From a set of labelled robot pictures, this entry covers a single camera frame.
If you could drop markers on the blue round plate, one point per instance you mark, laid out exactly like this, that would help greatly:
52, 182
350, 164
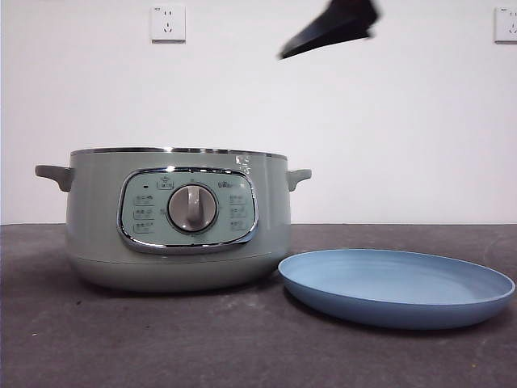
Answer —
383, 283

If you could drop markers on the white wall socket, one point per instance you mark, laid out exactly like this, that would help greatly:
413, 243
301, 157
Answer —
169, 24
507, 24

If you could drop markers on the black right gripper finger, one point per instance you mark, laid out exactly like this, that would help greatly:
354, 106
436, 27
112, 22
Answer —
323, 38
355, 9

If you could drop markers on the pale green electric steamer pot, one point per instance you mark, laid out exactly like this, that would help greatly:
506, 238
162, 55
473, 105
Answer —
101, 242

